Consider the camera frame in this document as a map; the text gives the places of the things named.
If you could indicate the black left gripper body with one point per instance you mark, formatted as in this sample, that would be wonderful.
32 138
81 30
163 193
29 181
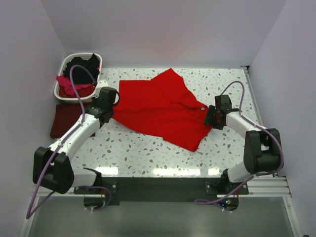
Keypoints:
108 115

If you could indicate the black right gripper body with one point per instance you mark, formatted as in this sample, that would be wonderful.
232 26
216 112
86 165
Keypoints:
211 116

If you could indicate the bright red t-shirt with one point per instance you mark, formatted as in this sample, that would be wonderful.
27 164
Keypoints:
163 107

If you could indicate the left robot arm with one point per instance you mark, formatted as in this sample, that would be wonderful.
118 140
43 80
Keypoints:
52 168

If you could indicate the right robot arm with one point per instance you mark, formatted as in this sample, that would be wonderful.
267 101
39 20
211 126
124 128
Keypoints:
262 147

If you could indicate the dark red t-shirt in basket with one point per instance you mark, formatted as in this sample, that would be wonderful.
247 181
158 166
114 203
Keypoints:
82 90

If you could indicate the folded dark maroon t-shirt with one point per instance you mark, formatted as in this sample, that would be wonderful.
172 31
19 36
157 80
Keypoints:
66 115

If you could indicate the black t-shirt in basket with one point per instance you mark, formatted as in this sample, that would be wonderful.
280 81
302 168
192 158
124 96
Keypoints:
92 64

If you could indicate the pink t-shirt in basket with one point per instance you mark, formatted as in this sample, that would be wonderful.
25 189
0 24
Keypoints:
66 81

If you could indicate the white perforated laundry basket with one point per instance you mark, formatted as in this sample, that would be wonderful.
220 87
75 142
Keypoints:
57 87

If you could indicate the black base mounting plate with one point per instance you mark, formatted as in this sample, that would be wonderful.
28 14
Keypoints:
160 189

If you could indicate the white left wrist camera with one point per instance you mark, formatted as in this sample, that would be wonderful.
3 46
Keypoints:
100 84

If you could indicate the aluminium frame rail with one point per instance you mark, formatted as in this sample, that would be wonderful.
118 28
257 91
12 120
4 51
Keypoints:
267 211

